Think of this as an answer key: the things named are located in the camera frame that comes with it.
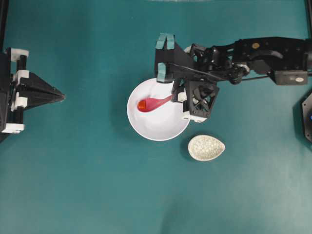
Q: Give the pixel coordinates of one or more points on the black left frame post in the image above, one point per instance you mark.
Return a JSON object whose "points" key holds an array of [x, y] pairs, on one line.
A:
{"points": [[3, 17]]}

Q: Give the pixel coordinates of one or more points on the black frame post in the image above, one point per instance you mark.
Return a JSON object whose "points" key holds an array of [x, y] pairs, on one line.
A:
{"points": [[308, 5], [3, 17]]}

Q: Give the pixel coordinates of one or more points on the small red block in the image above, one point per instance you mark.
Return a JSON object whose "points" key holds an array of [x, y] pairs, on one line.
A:
{"points": [[141, 105]]}

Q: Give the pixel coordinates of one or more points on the speckled ceramic spoon rest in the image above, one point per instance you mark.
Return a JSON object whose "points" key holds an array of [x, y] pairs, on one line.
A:
{"points": [[205, 147]]}

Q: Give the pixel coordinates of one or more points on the white round bowl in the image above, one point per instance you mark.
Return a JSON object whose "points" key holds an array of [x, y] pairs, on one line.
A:
{"points": [[161, 124]]}

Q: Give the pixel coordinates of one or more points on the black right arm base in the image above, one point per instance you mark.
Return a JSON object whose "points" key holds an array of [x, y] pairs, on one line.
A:
{"points": [[307, 116]]}

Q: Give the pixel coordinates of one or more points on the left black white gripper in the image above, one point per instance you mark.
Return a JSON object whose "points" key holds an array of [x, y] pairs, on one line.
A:
{"points": [[12, 102]]}

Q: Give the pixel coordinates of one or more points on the black right frame post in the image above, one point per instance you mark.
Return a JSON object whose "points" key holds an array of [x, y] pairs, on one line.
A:
{"points": [[308, 5]]}

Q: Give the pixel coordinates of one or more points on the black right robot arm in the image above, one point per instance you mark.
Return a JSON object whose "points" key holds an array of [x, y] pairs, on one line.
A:
{"points": [[285, 61]]}

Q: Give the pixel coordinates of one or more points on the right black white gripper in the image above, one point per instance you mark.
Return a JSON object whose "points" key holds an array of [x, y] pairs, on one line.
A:
{"points": [[175, 65]]}

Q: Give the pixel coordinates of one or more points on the pink plastic spoon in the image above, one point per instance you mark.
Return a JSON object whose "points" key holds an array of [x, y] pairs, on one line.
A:
{"points": [[154, 103]]}

